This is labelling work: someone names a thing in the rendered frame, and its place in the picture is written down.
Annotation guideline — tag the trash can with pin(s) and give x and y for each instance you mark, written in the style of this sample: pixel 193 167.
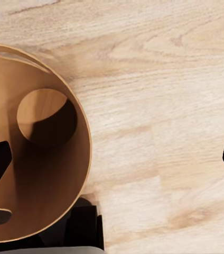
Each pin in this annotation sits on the trash can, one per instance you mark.
pixel 49 135

